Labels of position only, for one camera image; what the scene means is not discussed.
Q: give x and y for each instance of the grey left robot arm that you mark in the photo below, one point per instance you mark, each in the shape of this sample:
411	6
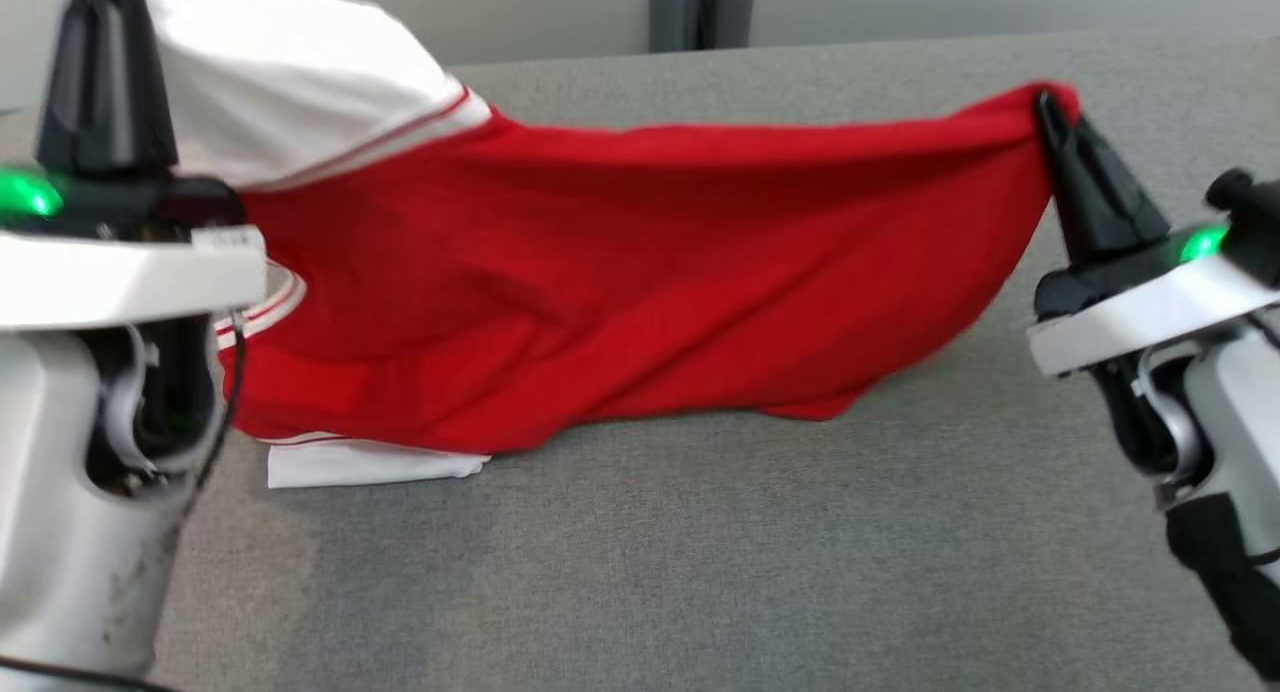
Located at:
70	532

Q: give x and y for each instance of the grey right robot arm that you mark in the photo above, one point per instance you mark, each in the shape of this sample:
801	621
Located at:
1235	422

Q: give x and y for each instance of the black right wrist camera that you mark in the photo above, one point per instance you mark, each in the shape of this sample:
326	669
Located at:
1255	222

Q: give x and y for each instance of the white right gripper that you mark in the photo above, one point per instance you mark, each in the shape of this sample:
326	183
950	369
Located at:
1150	317

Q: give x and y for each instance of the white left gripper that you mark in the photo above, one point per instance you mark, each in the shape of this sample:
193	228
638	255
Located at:
110	277

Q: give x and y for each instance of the grey metal partition post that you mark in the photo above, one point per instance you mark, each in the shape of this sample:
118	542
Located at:
700	7

